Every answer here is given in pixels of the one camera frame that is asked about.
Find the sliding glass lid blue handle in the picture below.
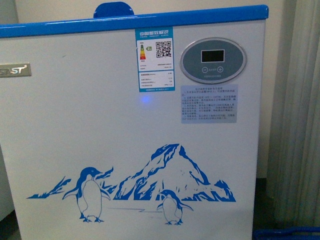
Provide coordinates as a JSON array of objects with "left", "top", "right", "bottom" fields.
[{"left": 93, "top": 1, "right": 134, "bottom": 19}]

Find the white blue chest freezer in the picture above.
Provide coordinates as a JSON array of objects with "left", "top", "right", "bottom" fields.
[{"left": 0, "top": 5, "right": 269, "bottom": 240}]

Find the instruction text sticker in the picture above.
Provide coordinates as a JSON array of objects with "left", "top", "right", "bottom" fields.
[{"left": 180, "top": 84, "right": 238, "bottom": 124}]

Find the energy label sticker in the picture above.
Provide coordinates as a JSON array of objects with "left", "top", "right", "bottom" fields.
[{"left": 135, "top": 26, "right": 175, "bottom": 93}]

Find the oval temperature control panel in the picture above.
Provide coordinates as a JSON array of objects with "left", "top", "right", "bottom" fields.
[{"left": 180, "top": 37, "right": 247, "bottom": 85}]

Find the silver brand nameplate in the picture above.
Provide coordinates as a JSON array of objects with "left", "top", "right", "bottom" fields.
[{"left": 0, "top": 63, "right": 32, "bottom": 78}]

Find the grey curtain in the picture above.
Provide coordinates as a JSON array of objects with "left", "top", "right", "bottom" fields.
[{"left": 266, "top": 0, "right": 320, "bottom": 228}]

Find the blue plastic crate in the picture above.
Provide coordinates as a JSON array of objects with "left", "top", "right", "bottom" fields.
[{"left": 252, "top": 226, "right": 320, "bottom": 240}]

